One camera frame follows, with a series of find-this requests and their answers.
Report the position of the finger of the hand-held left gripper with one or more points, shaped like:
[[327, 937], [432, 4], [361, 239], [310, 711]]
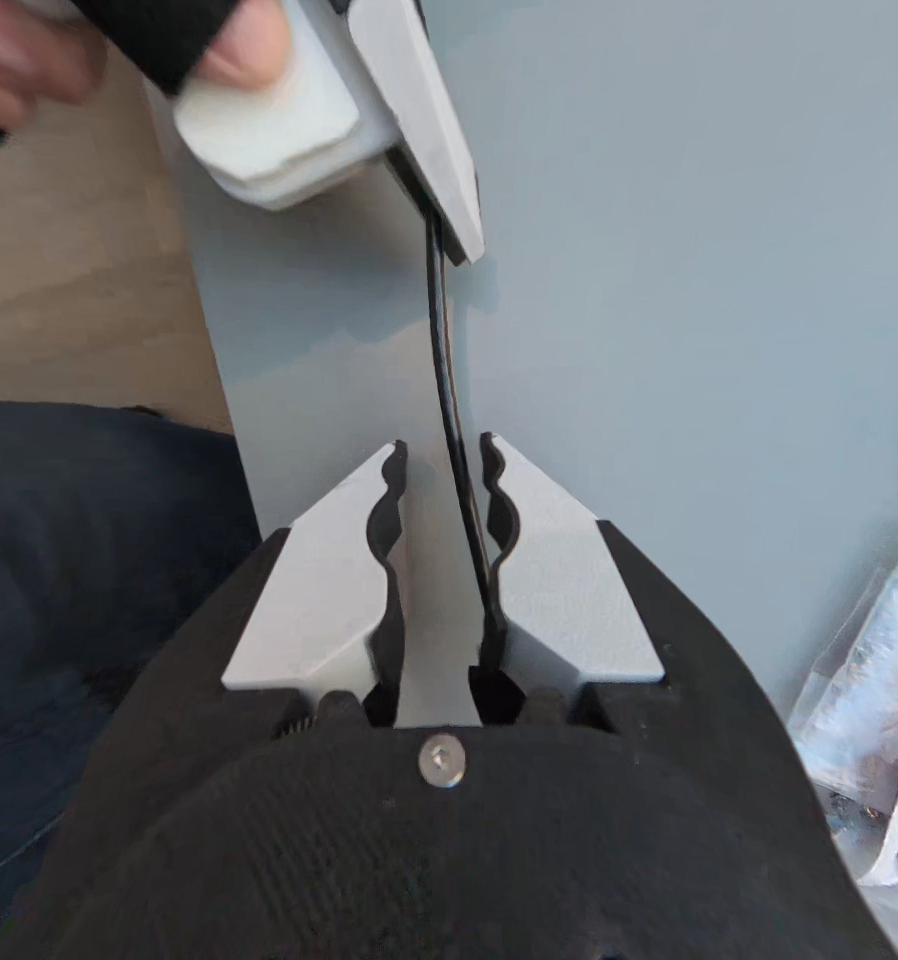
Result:
[[411, 105]]

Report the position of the clear bag of metal parts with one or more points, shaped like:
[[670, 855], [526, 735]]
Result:
[[869, 660]]

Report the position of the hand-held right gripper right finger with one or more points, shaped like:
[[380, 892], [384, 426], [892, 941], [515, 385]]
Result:
[[576, 615]]

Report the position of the grey desk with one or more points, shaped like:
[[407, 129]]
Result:
[[681, 300]]

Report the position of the person's dark trousers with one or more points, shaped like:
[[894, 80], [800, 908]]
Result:
[[81, 562]]

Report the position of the person's left hand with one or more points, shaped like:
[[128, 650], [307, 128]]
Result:
[[28, 67]]

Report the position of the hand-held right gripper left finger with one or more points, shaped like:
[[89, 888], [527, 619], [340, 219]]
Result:
[[306, 615]]

